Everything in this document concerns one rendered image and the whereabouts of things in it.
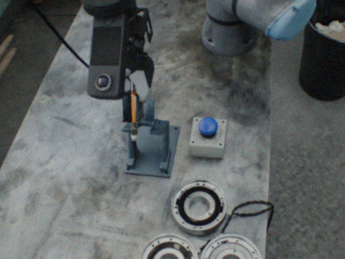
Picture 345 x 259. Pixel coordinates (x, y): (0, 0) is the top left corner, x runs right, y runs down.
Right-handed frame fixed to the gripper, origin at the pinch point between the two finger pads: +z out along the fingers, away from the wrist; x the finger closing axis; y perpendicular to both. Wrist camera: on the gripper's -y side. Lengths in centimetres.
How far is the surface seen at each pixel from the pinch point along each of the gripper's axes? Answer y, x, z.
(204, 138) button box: 3.4, -11.3, 15.4
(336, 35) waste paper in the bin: 96, -59, 65
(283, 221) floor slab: 20, -39, 100
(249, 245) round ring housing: -17.2, -21.8, 16.9
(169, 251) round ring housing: -20.0, -7.8, 16.9
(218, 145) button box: 1.9, -14.3, 15.4
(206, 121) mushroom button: 5.4, -11.6, 12.5
